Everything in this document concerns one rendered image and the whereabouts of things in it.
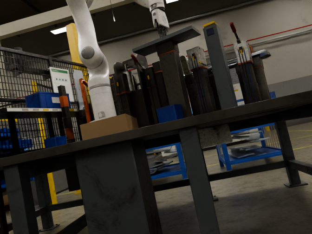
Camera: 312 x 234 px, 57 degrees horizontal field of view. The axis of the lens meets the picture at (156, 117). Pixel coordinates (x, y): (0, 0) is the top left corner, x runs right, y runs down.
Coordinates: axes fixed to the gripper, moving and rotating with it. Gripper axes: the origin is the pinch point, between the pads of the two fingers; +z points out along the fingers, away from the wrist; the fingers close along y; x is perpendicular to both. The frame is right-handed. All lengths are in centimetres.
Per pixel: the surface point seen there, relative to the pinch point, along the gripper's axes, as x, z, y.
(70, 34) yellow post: 138, -70, 66
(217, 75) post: -25.2, 30.0, -1.0
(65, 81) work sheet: 127, -15, 39
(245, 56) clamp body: -37.0, 21.7, 15.5
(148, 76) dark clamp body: 19.5, 16.2, 7.1
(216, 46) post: -28.2, 15.8, -0.8
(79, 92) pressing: 98, 4, 24
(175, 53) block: -5.4, 11.4, -1.1
